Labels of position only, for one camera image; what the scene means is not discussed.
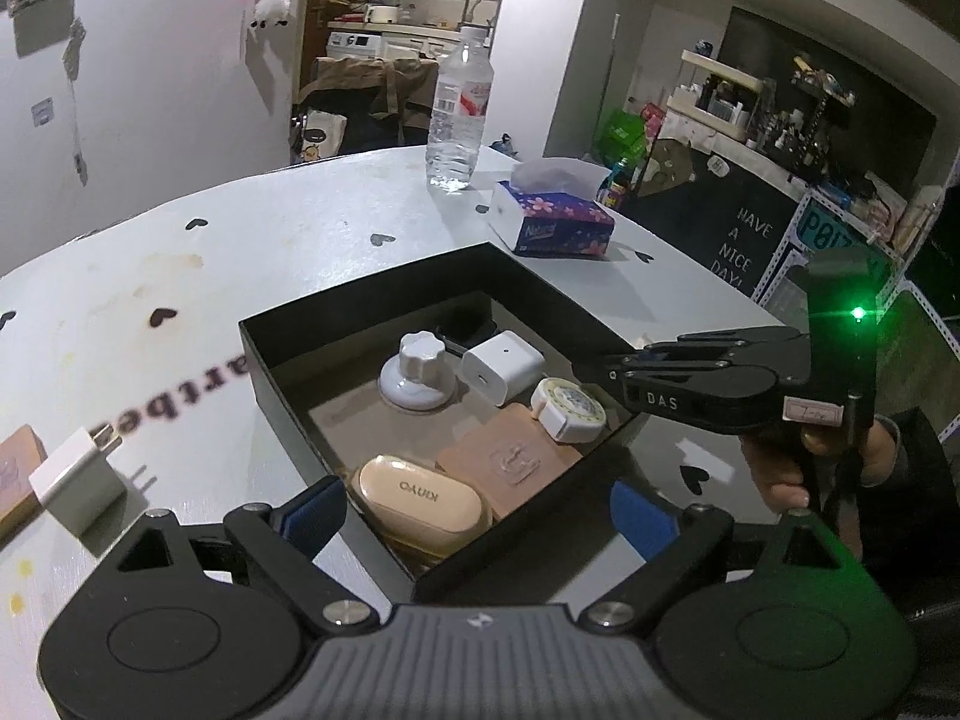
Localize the brown square coaster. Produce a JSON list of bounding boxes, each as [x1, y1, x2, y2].
[[0, 424, 47, 541]]

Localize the beige earbuds case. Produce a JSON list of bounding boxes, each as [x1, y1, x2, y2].
[[350, 455, 493, 559]]

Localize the black cardboard box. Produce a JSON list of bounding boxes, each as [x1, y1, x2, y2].
[[237, 241, 752, 607]]

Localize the purple floral tissue box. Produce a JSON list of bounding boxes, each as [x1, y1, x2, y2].
[[487, 158, 615, 259]]

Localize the white round tape measure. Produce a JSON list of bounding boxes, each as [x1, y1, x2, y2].
[[530, 377, 607, 445]]

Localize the person's right hand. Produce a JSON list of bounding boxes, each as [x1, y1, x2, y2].
[[739, 416, 900, 514]]

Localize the white charger cube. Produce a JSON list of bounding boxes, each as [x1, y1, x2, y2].
[[457, 330, 545, 406]]

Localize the brown cloth covered chair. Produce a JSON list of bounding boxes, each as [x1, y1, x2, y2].
[[290, 57, 439, 163]]

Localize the white plug adapter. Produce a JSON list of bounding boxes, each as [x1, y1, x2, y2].
[[29, 424, 146, 554]]

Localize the white suction cup knob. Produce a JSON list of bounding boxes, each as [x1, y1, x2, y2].
[[377, 330, 455, 413]]

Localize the black letter board sign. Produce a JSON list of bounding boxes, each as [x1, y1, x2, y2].
[[622, 135, 805, 296]]

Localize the green bag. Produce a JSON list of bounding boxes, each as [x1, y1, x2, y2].
[[594, 109, 647, 166]]

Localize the clear water bottle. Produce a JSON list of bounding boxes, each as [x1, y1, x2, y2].
[[425, 25, 494, 193]]

